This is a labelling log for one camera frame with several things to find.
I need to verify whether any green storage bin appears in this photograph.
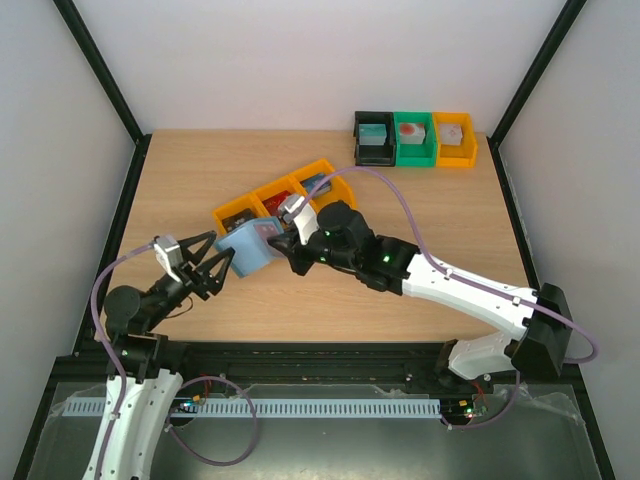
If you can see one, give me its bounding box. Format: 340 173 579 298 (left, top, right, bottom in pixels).
393 112 438 168

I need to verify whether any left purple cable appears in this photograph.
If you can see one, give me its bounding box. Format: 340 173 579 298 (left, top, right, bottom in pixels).
89 243 259 480

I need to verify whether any purple cable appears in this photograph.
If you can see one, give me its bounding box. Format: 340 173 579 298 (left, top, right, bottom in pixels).
299 165 600 432
89 243 259 480

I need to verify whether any blue credit card stack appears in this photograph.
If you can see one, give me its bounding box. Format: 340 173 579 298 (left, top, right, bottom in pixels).
301 173 332 198

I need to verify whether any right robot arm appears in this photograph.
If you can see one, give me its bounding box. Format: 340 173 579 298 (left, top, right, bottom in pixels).
268 195 571 392

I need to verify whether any yellow bin with red cards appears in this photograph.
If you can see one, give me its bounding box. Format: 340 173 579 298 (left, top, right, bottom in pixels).
251 175 305 217

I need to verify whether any red credit card stack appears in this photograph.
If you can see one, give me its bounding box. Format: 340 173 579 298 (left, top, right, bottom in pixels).
263 190 291 216

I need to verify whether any grey card deck in green bin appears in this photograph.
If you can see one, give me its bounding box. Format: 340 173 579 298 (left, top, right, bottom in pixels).
398 122 426 145

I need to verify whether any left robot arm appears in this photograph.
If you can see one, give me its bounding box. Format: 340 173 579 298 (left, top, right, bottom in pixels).
84 231 235 479

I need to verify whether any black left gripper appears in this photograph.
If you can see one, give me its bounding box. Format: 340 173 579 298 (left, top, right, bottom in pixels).
146 230 236 331

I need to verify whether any black credit card stack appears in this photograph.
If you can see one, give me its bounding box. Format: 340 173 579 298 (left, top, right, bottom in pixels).
223 209 255 233

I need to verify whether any black frame post right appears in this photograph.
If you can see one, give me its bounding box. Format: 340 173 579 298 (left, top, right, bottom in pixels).
488 0 587 149

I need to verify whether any black frame post left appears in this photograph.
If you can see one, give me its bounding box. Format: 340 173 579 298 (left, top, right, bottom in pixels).
52 0 151 149

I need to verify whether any light blue cable duct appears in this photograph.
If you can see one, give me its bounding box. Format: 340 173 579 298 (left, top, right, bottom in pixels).
58 395 443 420

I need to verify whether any orange storage bin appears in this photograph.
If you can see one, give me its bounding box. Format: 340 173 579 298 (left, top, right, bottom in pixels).
432 112 478 168

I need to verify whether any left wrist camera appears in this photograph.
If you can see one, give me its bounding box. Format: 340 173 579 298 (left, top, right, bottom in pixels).
153 235 183 283

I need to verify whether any black storage bin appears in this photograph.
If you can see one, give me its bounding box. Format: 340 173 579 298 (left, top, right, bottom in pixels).
353 111 397 167

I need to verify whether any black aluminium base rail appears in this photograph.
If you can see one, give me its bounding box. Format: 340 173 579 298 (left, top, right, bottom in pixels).
47 341 584 396

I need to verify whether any black frame post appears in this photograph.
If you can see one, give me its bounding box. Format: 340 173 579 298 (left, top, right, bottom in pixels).
52 0 151 149
488 0 587 149

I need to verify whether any yellow bin with blue cards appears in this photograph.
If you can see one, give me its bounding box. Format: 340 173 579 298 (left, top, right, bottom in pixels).
289 158 357 212

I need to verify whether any grey deck in orange bin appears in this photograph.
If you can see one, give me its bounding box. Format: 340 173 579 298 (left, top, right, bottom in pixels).
438 122 463 147

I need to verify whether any teal card deck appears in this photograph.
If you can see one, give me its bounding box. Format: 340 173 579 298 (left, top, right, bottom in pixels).
358 123 387 146

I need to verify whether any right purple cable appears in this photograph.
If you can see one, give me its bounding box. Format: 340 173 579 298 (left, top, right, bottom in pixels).
299 165 600 432

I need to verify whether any blue card holder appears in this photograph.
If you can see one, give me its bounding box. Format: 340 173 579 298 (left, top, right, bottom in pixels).
214 217 283 278

